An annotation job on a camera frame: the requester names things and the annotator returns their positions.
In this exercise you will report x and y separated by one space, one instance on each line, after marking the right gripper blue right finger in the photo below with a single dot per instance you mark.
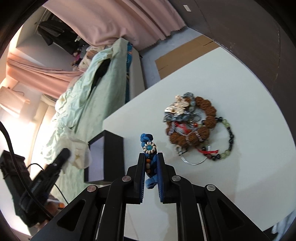
203 213

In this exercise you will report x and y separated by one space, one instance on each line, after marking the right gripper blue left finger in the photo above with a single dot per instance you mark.
98 213

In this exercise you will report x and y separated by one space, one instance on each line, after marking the black jewelry box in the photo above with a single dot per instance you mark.
107 153

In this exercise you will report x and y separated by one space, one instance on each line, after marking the white cloth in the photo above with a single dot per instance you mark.
282 226

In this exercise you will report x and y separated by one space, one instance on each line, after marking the light green duvet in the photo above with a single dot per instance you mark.
81 110

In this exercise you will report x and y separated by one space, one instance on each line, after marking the flattened brown cardboard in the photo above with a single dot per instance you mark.
183 55

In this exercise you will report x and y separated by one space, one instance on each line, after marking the floral pillow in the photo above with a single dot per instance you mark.
83 57

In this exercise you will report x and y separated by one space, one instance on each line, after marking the pink curtain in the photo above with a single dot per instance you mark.
98 23

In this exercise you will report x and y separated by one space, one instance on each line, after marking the white wall socket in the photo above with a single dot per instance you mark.
187 8

